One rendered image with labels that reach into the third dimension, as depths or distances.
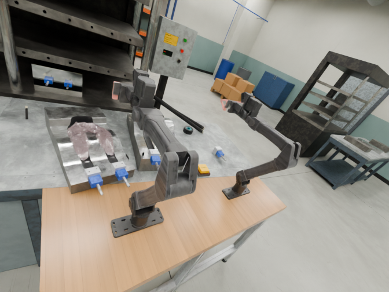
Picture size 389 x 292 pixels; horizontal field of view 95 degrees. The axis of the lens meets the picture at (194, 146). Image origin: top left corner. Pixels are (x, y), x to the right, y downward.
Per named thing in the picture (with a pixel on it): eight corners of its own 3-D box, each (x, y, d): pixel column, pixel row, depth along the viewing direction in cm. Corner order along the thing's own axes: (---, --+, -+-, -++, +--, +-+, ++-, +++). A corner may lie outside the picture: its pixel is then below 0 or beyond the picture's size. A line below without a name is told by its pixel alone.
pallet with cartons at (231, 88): (249, 109, 584) (261, 87, 545) (232, 108, 532) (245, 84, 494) (226, 92, 653) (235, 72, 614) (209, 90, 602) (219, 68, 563)
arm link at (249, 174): (234, 172, 104) (286, 153, 80) (241, 171, 108) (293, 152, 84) (237, 183, 102) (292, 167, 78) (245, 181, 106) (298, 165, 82)
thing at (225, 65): (228, 85, 782) (237, 65, 736) (217, 83, 750) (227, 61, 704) (221, 80, 821) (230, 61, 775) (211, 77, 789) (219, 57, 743)
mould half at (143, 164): (182, 170, 106) (190, 152, 99) (138, 171, 93) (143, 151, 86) (161, 124, 140) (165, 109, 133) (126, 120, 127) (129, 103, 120)
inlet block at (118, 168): (133, 188, 80) (135, 180, 77) (122, 192, 76) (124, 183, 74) (121, 168, 86) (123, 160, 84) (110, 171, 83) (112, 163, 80)
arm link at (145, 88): (129, 73, 57) (141, 88, 50) (154, 77, 62) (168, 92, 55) (124, 105, 63) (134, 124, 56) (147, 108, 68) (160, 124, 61)
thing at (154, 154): (162, 174, 88) (165, 166, 85) (152, 175, 86) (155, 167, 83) (156, 157, 97) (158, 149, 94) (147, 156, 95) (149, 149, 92)
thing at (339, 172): (366, 181, 437) (402, 152, 389) (334, 190, 334) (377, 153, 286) (338, 161, 483) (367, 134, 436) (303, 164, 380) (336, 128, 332)
